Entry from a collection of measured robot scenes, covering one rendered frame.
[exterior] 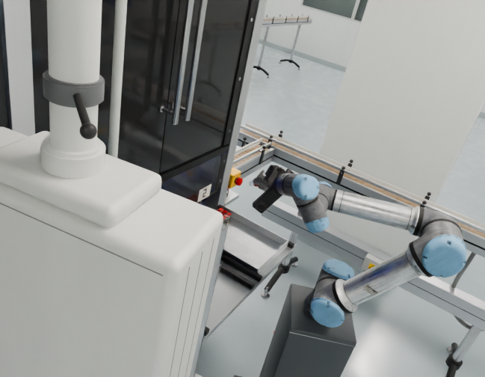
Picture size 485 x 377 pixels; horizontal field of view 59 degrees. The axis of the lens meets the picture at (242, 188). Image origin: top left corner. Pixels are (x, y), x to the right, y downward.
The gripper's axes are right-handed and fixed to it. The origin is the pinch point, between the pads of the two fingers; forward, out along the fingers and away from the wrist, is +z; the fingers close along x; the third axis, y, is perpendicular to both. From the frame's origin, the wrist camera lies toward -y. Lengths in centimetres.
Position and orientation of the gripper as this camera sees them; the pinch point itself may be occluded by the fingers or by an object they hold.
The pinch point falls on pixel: (256, 185)
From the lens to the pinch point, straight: 160.3
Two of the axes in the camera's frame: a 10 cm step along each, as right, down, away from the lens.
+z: -3.9, -0.8, 9.2
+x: -7.4, -5.6, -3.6
